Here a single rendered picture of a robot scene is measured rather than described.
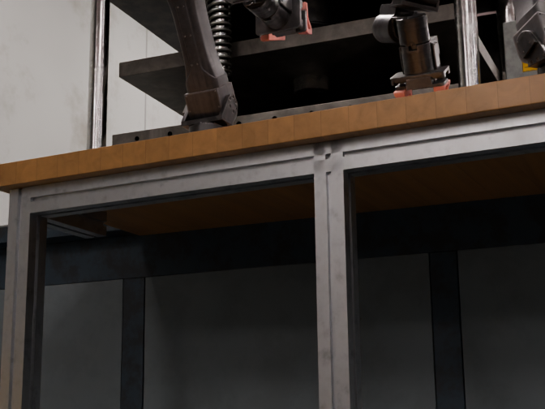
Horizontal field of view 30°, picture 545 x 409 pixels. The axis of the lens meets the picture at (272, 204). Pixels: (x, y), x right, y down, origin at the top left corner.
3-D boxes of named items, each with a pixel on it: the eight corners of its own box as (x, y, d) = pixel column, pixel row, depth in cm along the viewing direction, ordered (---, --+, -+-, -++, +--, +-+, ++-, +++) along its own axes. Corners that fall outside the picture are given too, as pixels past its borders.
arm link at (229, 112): (195, 105, 183) (178, 96, 178) (238, 97, 179) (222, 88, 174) (194, 138, 182) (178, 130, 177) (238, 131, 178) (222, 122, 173)
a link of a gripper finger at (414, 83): (419, 121, 197) (411, 73, 195) (456, 116, 194) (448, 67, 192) (412, 129, 191) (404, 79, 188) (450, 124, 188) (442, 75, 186)
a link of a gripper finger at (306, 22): (289, 21, 220) (271, 4, 212) (320, 15, 217) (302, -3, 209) (290, 50, 218) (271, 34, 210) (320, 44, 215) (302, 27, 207)
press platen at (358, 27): (460, 18, 283) (458, 1, 284) (118, 77, 324) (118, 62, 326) (506, 95, 346) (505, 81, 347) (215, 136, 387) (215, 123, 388)
